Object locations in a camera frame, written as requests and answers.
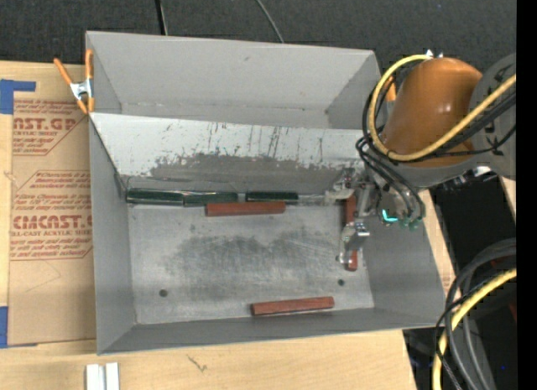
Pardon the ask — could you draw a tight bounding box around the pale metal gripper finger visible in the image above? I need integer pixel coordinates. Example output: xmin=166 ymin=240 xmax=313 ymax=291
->
xmin=325 ymin=174 xmax=358 ymax=206
xmin=336 ymin=221 xmax=371 ymax=265

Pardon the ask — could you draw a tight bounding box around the red-brown flat block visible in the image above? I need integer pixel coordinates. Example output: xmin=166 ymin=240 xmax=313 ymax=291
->
xmin=344 ymin=194 xmax=360 ymax=273
xmin=204 ymin=200 xmax=288 ymax=218
xmin=250 ymin=295 xmax=336 ymax=317

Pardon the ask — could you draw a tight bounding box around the grey metal bin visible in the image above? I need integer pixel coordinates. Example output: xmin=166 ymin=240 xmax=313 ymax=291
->
xmin=85 ymin=30 xmax=447 ymax=356

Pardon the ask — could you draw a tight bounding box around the brown cardboard board red print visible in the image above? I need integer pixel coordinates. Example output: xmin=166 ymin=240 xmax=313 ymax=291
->
xmin=0 ymin=60 xmax=99 ymax=350

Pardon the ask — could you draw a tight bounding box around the black cylinder on white bracket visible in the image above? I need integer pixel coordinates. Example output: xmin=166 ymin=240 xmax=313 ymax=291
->
xmin=455 ymin=165 xmax=498 ymax=189

